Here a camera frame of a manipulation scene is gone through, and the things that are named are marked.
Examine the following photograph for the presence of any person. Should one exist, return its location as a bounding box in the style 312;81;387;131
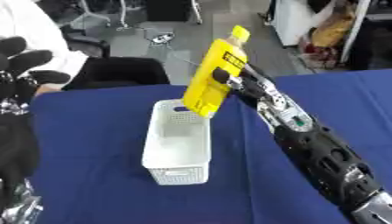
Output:
0;0;91;95

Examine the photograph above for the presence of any yellow refill pouch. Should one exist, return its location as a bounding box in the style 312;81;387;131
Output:
180;24;253;119

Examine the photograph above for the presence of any white power strip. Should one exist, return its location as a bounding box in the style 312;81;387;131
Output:
148;32;177;46

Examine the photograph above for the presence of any black office chair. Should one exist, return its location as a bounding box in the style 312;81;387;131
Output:
59;24;172;91

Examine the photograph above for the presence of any white cabinet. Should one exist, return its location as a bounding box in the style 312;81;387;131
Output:
269;0;328;47

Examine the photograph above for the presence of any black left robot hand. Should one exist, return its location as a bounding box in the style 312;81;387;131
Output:
0;36;74;102

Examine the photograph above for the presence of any white plastic basket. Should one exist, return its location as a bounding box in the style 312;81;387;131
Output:
141;98;214;186

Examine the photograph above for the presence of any yellow and red bag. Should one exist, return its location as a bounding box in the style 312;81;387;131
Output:
298;3;359;68

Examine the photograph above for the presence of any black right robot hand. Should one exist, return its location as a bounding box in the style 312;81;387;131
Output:
211;63;273;108

